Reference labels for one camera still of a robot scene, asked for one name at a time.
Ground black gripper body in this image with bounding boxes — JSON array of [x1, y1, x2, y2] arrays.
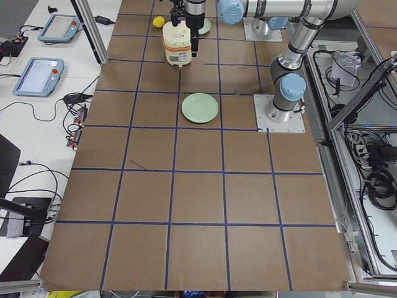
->
[[185, 0, 206, 35]]

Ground cream rice cooker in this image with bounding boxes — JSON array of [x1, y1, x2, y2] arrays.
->
[[162, 20, 192, 67]]

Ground green plate far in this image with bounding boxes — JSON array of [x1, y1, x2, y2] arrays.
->
[[198, 18, 212, 36]]

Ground green plate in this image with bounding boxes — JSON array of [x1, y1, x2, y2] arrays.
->
[[181, 93, 219, 124], [198, 18, 212, 36]]

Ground yellow lemon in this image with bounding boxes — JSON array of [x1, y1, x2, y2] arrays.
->
[[152, 16, 165, 29]]

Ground green plate middle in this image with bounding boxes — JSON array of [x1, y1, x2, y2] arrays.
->
[[181, 93, 219, 124]]

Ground black power adapter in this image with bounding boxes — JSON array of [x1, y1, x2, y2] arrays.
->
[[94, 16, 115, 25]]

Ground blue teach pendant two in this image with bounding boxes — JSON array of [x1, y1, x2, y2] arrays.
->
[[38, 14, 81, 43]]

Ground blue teach pendant one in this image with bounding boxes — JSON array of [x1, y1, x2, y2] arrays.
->
[[12, 57, 65, 97]]

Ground brown paper mat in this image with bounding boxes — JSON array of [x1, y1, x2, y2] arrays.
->
[[40, 1, 349, 291]]

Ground aluminium frame post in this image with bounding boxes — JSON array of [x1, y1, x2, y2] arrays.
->
[[71, 0, 109, 65]]

